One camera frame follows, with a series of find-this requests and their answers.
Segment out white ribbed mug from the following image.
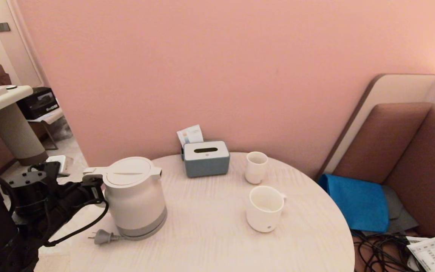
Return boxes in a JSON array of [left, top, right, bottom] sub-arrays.
[[245, 185, 287, 233]]

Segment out grey folded cloth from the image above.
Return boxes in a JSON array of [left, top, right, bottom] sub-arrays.
[[382, 184, 419, 235]]

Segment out white paper packets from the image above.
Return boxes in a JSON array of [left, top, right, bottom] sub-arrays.
[[177, 125, 204, 147]]

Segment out printed paper sheet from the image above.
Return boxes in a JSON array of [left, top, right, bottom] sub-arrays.
[[406, 236, 435, 272]]

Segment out clear plastic bag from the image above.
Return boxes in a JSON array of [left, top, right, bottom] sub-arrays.
[[49, 116, 74, 141]]

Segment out small white stool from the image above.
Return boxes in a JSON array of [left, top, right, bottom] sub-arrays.
[[28, 109, 64, 151]]

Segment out brown upholstered sofa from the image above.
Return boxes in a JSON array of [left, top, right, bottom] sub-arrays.
[[333, 103, 435, 272]]

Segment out grey power plug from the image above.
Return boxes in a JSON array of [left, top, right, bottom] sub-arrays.
[[88, 229, 125, 245]]

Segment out white handleless cup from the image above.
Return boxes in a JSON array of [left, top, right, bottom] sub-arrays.
[[245, 151, 268, 185]]

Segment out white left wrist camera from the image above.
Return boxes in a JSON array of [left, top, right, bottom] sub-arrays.
[[45, 155, 74, 177]]

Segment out white pedestal counter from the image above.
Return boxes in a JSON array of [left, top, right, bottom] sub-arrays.
[[0, 85, 49, 166]]

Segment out grey round kettle base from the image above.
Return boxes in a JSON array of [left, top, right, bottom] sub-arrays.
[[119, 222, 167, 241]]

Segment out blue-grey tissue box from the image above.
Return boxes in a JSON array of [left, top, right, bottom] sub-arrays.
[[182, 141, 230, 178]]

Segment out blue folded cloth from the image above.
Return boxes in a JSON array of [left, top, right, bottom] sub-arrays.
[[318, 174, 389, 233]]

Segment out black tangled cables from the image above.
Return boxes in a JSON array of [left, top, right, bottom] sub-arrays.
[[353, 231, 435, 272]]

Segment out beige sofa back panel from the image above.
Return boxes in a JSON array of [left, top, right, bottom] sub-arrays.
[[316, 74, 435, 178]]

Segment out black box appliance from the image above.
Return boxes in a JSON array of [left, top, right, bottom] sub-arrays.
[[17, 87, 60, 120]]

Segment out white electric kettle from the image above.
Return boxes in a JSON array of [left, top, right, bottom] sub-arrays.
[[83, 156, 168, 238]]

